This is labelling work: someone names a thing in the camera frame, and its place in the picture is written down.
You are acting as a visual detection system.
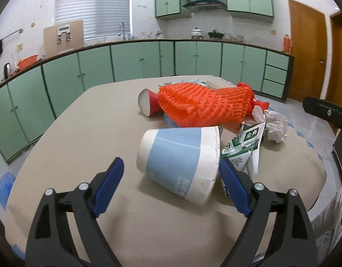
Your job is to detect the white and green snack packet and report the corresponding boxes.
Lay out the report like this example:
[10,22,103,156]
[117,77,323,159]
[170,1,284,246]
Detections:
[158,79,207,87]

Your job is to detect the orange plastic basin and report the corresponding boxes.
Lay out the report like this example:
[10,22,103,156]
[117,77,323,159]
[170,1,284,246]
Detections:
[17,55,38,71]

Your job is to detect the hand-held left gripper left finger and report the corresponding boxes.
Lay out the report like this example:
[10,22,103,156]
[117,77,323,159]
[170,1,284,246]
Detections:
[26,157,125,267]

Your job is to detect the green and white milk carton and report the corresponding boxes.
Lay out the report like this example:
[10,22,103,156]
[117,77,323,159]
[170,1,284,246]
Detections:
[221,121,266,198]

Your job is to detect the crumpled white tissue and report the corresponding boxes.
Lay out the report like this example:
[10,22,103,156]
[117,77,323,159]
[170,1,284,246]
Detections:
[251,106,288,144]

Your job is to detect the red paper cup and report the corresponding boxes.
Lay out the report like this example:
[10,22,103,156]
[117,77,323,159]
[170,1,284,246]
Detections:
[138,88,164,117]

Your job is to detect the brown cardboard board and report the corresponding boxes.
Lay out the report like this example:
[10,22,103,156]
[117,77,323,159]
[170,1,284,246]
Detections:
[43,20,84,59]

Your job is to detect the glass jars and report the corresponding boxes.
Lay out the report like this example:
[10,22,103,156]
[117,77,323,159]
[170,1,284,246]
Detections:
[224,33,245,42]

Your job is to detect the orange foam fruit net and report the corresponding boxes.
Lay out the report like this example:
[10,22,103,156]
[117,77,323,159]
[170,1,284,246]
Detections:
[157,82,255,128]

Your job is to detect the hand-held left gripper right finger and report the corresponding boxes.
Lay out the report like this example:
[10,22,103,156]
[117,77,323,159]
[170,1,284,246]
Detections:
[219,158,319,267]

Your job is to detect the white and blue paper cup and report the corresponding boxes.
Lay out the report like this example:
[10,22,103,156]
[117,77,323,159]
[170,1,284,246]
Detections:
[136,126,221,206]

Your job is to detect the green lower kitchen cabinets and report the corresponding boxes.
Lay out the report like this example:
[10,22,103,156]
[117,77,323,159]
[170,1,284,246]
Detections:
[0,40,295,163]

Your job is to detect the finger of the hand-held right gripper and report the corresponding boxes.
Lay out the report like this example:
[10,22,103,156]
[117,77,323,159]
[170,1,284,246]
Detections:
[303,96,342,134]

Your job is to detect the wall towel rail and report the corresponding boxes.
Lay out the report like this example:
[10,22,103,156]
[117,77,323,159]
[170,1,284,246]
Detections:
[0,28,23,43]

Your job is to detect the red plastic wrapper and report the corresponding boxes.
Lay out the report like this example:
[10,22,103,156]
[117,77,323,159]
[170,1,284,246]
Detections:
[250,99,271,114]

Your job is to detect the white window blind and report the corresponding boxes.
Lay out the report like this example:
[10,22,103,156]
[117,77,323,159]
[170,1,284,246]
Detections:
[54,0,131,41]

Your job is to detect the range hood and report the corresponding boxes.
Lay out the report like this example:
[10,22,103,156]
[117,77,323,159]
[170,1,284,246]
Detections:
[183,1,227,13]

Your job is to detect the blue snack packet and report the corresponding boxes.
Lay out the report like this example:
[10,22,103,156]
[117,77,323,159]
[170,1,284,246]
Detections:
[163,113,178,128]

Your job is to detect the orange thermos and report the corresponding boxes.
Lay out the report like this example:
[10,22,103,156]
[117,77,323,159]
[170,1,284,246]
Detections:
[282,34,292,53]

